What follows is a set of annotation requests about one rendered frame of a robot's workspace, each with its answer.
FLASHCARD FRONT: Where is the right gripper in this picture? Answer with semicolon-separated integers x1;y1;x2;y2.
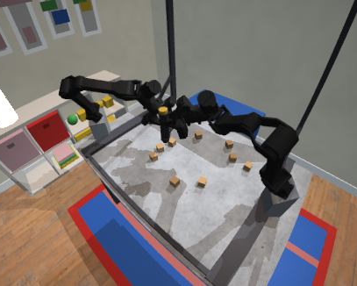
141;96;176;126

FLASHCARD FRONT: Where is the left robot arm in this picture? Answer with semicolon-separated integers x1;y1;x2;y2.
176;90;299;200

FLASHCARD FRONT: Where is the small tan block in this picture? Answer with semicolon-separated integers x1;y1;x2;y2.
169;176;180;188
243;161;253;172
229;153;237;162
195;131;203;139
156;143;164;153
225;140;233;149
168;138;176;147
149;152;158;162
197;176;207;188

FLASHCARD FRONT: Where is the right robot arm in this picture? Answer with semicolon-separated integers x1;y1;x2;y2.
59;75;161;124

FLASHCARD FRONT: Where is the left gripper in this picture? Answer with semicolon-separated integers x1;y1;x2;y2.
161;104;203;139

